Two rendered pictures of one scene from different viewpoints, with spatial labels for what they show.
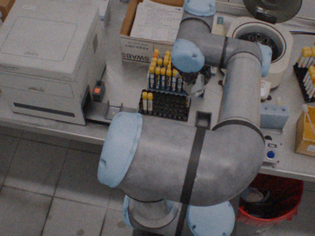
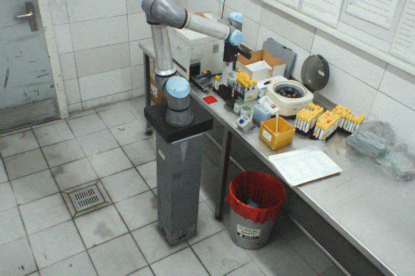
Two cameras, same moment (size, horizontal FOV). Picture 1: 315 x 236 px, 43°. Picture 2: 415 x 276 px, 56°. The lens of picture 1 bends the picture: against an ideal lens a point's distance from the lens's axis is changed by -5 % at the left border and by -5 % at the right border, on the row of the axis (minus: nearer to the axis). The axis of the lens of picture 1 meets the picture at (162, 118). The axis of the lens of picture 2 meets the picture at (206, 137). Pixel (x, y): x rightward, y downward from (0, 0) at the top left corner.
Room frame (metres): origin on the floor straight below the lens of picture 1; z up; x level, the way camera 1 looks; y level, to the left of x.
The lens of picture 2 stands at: (-0.77, -1.50, 2.15)
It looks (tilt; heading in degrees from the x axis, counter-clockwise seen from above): 37 degrees down; 47
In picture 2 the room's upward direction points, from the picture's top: 4 degrees clockwise
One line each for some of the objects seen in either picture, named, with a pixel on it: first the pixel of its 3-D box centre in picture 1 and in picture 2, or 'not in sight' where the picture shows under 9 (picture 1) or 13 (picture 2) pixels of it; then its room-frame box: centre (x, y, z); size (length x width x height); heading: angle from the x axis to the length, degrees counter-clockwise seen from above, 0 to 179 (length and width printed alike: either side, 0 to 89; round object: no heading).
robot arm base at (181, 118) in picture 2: not in sight; (179, 111); (0.31, -0.13, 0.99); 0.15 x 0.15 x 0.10
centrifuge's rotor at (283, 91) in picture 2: (257, 47); (288, 94); (0.99, -0.33, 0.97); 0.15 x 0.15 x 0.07
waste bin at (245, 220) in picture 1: (253, 197); (253, 211); (0.70, -0.45, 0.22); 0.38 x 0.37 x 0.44; 81
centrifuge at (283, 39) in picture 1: (255, 55); (285, 98); (0.98, -0.33, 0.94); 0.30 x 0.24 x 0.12; 162
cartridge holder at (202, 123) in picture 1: (203, 122); (231, 103); (0.71, -0.13, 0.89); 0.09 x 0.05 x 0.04; 174
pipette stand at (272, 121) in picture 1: (270, 117); (261, 116); (0.72, -0.36, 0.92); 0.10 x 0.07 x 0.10; 88
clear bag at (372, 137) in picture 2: not in sight; (375, 133); (1.06, -0.87, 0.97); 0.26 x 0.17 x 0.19; 97
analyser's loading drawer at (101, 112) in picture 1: (107, 111); (200, 78); (0.72, 0.18, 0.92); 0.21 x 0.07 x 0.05; 81
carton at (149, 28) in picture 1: (160, 25); (257, 69); (1.09, 0.02, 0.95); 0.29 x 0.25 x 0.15; 171
